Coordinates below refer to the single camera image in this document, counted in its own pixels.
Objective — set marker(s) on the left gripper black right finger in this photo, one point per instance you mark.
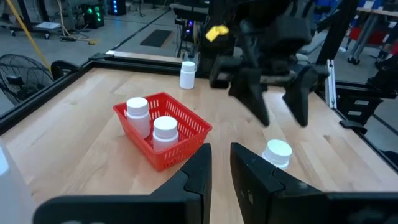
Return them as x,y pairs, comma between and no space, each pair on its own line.
258,186

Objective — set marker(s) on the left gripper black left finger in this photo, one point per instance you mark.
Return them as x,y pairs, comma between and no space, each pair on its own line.
202,174

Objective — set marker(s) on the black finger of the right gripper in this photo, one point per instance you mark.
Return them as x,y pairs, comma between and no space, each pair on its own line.
300,93
248,90

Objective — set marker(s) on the white pill bottle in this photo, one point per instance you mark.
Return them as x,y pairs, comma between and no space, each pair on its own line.
187,77
164,133
276,152
138,118

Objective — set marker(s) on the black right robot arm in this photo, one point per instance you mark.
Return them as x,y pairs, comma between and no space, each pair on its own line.
248,12

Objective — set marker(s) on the red slotted plastic basket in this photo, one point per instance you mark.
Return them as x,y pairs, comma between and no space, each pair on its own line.
160,161

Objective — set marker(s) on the black box with white labels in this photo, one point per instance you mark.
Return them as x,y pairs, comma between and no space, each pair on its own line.
345,109

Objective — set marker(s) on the grey wheeled table leg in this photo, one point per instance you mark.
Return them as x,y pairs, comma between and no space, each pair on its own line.
354,59

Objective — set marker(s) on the black computer with blue light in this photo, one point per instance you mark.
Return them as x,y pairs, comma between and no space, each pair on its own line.
189,31

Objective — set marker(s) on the black machine beside table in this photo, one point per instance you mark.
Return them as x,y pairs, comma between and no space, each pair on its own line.
385,77

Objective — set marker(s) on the red storage box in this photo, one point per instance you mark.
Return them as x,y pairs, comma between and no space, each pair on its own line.
373,37

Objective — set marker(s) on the black floor mat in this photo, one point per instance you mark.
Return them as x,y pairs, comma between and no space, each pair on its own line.
156,38

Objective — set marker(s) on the computer with blue light rows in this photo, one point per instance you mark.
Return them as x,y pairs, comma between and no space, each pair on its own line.
116,7

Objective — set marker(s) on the computer with green lights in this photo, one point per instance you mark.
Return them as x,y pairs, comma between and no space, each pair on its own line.
93,15

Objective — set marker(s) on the black floor fan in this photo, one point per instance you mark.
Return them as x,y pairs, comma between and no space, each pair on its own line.
25,77

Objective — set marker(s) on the low cart with white sheet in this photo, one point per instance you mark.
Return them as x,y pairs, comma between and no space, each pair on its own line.
48,25

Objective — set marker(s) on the silver aluminium post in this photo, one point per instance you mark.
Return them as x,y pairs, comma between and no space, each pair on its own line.
330,84

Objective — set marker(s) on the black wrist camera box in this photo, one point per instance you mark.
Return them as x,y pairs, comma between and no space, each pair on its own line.
289,31

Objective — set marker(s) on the black upright frame post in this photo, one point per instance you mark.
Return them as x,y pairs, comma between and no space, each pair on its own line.
337,28

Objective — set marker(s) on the black table edge frame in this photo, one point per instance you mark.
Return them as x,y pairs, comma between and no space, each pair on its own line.
140,66

